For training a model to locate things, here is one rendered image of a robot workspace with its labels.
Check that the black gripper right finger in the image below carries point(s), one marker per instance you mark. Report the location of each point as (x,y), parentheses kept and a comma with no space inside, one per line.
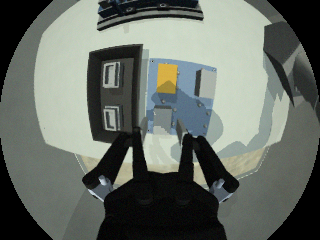
(220,182)

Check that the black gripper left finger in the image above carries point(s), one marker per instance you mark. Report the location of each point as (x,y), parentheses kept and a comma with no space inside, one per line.
(99,181)

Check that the yellow rectangular block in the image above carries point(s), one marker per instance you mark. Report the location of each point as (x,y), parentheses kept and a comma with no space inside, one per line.
(167,76)

